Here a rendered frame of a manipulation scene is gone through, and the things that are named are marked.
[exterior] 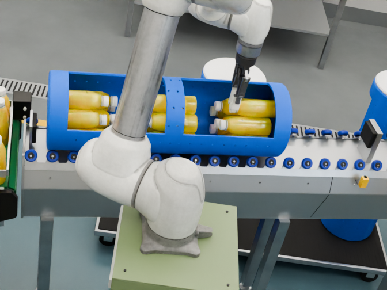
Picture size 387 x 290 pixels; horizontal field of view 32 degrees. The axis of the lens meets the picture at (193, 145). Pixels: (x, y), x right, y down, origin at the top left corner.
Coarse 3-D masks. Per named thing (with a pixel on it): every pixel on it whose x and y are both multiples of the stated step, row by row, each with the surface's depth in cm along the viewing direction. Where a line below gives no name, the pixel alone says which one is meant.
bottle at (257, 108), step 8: (240, 104) 252; (248, 104) 252; (256, 104) 253; (264, 104) 253; (272, 104) 254; (240, 112) 253; (248, 112) 252; (256, 112) 253; (264, 112) 254; (272, 112) 254
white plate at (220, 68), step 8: (208, 64) 296; (216, 64) 297; (224, 64) 298; (232, 64) 299; (208, 72) 291; (216, 72) 292; (224, 72) 293; (232, 72) 294; (256, 72) 298; (256, 80) 293; (264, 80) 294
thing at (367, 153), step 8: (368, 120) 276; (368, 128) 273; (376, 128) 271; (368, 136) 273; (376, 136) 269; (360, 144) 282; (368, 144) 272; (376, 144) 272; (360, 152) 282; (368, 152) 275; (368, 160) 277
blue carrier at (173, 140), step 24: (72, 72) 240; (96, 72) 242; (48, 96) 235; (168, 96) 239; (216, 96) 267; (264, 96) 271; (288, 96) 251; (48, 120) 229; (168, 120) 238; (288, 120) 248; (48, 144) 235; (72, 144) 237; (168, 144) 243; (192, 144) 245; (216, 144) 246; (240, 144) 248; (264, 144) 250
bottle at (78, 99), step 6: (72, 90) 239; (78, 90) 240; (84, 90) 240; (72, 96) 237; (78, 96) 237; (84, 96) 238; (90, 96) 238; (96, 96) 239; (102, 96) 241; (72, 102) 237; (78, 102) 237; (84, 102) 238; (90, 102) 238; (96, 102) 239; (102, 102) 241; (72, 108) 239; (78, 108) 239; (84, 108) 239; (90, 108) 240; (96, 108) 241
